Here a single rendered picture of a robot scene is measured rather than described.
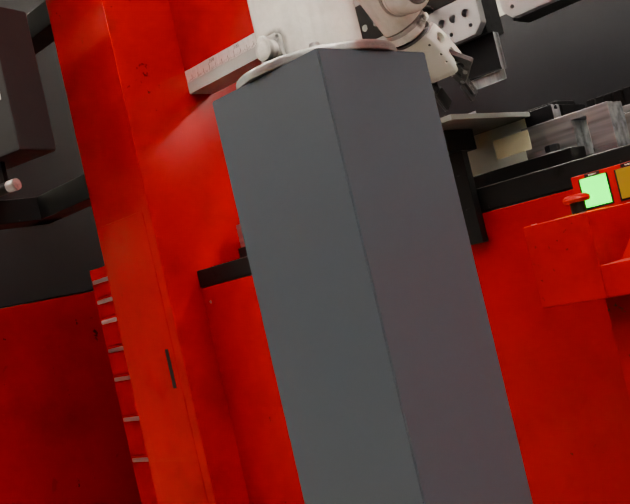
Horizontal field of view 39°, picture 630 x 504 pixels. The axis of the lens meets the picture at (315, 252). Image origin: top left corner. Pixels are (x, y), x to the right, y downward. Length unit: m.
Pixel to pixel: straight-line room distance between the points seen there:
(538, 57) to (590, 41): 0.14
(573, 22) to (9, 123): 1.38
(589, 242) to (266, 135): 0.50
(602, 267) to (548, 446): 0.54
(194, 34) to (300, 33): 1.41
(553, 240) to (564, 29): 1.11
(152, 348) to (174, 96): 0.66
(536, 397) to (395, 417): 0.81
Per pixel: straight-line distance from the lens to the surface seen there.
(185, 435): 2.28
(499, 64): 1.82
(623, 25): 2.27
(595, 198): 1.43
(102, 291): 3.11
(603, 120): 1.69
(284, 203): 0.97
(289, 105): 0.95
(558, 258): 1.29
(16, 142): 2.23
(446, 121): 1.56
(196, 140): 2.38
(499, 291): 1.69
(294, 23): 1.00
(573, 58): 2.32
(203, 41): 2.37
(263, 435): 2.21
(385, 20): 1.67
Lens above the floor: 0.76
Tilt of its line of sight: 2 degrees up
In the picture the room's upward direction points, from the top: 13 degrees counter-clockwise
